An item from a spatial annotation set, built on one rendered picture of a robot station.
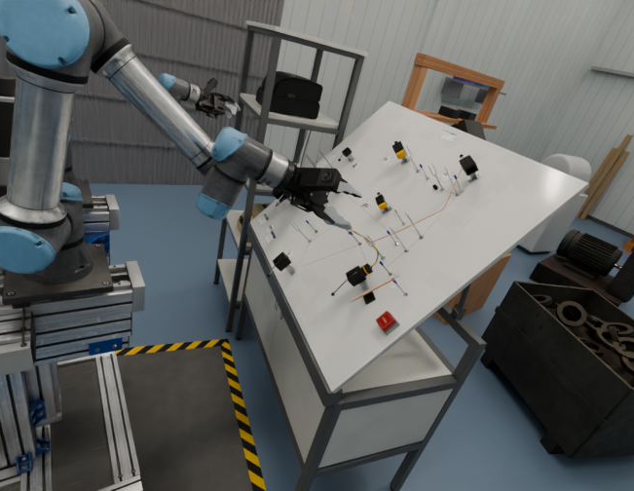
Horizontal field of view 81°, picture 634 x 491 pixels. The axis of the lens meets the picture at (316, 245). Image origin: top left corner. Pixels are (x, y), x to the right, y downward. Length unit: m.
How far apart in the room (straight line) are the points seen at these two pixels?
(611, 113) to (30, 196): 9.85
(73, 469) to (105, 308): 0.86
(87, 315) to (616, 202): 9.52
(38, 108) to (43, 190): 0.16
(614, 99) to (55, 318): 9.89
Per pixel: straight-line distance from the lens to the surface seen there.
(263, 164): 0.81
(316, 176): 0.82
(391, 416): 1.61
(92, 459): 1.92
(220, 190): 0.82
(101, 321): 1.23
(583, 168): 6.09
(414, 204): 1.54
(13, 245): 0.93
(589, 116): 10.17
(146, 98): 0.92
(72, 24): 0.77
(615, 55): 10.31
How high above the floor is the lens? 1.81
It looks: 27 degrees down
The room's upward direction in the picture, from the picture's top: 15 degrees clockwise
